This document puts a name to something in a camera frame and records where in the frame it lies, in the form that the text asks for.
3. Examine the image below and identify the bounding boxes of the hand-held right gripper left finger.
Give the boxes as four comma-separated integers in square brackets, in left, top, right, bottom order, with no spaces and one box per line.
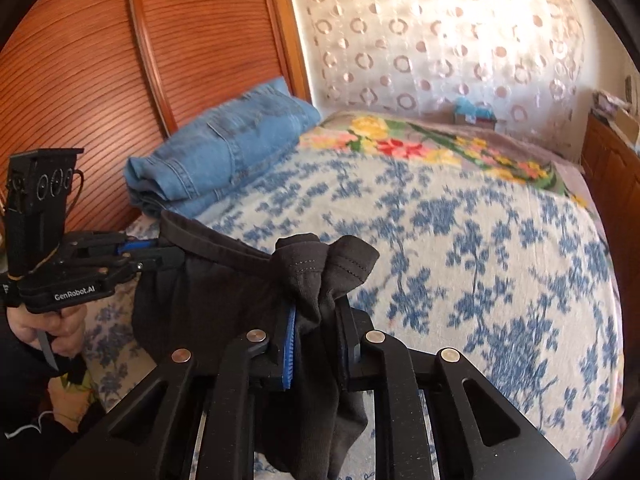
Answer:
[50,305,301,480]

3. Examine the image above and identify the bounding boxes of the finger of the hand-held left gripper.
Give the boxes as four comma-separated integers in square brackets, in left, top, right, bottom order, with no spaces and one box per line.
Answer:
[69,231,167,257]
[64,251,184,274]

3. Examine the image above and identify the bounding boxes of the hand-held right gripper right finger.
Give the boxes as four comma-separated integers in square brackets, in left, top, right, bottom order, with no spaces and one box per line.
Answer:
[337,300,576,480]

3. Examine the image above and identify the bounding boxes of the black pants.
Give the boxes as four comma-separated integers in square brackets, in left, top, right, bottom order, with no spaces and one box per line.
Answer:
[131,210,381,480]

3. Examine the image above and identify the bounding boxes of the person's left hand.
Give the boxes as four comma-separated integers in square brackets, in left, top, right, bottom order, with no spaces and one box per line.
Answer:
[7,304,88,361]

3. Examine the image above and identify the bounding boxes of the blue floral bed sheet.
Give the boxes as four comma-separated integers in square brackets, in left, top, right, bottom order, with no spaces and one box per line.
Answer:
[82,145,623,480]

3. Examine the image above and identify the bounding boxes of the folded blue jeans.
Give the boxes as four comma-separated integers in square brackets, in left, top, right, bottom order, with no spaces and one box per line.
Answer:
[124,77,322,218]

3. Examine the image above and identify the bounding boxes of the wooden slatted wardrobe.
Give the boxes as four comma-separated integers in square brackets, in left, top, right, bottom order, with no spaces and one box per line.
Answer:
[0,0,313,246]

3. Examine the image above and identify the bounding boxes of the colourful flower blanket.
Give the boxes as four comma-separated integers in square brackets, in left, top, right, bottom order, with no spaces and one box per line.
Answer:
[300,110,596,206]

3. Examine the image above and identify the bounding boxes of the cardboard box with blue cloth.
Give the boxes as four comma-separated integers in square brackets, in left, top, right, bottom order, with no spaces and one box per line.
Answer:
[452,97,498,133]

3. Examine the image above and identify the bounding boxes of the wooden side cabinet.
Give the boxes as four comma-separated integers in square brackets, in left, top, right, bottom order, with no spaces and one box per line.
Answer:
[580,112,640,211]

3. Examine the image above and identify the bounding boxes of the circle-patterned sheer curtain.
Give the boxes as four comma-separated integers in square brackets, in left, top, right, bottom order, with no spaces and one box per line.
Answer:
[282,0,586,161]

